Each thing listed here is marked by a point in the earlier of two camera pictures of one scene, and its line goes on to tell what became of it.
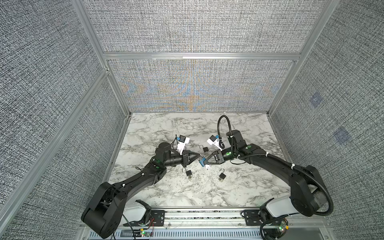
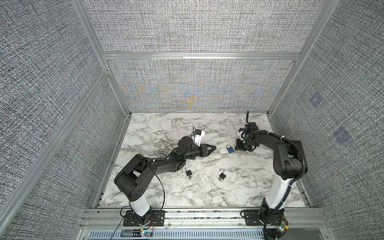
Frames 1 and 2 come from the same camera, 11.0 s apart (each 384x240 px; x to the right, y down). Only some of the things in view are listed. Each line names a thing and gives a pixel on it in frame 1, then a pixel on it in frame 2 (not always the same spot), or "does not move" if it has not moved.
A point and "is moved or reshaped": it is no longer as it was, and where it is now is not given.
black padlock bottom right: x=222 y=175 does not move
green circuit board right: x=282 y=226 does not move
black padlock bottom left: x=188 y=172 does not move
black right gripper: x=216 y=157 to x=238 y=147
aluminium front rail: x=211 y=224 does not move
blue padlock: x=202 y=161 is moved or reshaped
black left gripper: x=185 y=158 to x=203 y=152
